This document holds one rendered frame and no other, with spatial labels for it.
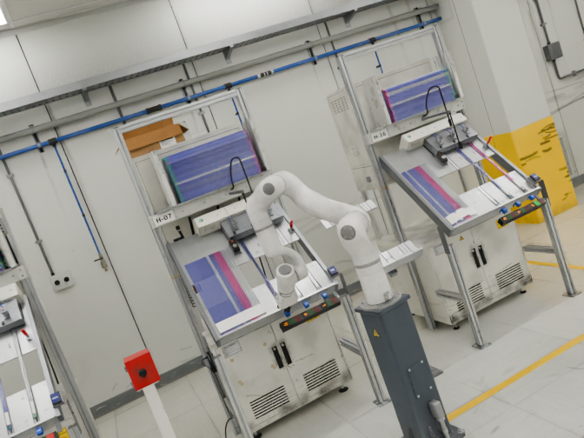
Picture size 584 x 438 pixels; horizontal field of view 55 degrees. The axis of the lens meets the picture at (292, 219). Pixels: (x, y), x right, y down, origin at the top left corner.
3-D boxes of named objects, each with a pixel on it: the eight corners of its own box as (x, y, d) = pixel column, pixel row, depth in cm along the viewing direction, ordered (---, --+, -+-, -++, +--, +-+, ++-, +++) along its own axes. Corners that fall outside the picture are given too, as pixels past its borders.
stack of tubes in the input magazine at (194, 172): (262, 172, 325) (247, 128, 322) (181, 202, 309) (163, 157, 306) (256, 173, 337) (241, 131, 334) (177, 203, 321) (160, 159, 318)
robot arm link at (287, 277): (290, 275, 269) (274, 284, 265) (289, 258, 259) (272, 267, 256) (299, 288, 264) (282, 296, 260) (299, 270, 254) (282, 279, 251)
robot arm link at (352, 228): (382, 255, 248) (365, 205, 245) (374, 268, 231) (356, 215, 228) (358, 262, 252) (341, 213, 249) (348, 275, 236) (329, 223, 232)
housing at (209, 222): (276, 213, 337) (275, 196, 327) (201, 244, 322) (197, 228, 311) (270, 205, 342) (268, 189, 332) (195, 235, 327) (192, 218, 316)
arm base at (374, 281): (410, 294, 243) (397, 255, 241) (378, 313, 234) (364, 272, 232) (383, 291, 260) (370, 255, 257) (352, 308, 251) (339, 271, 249)
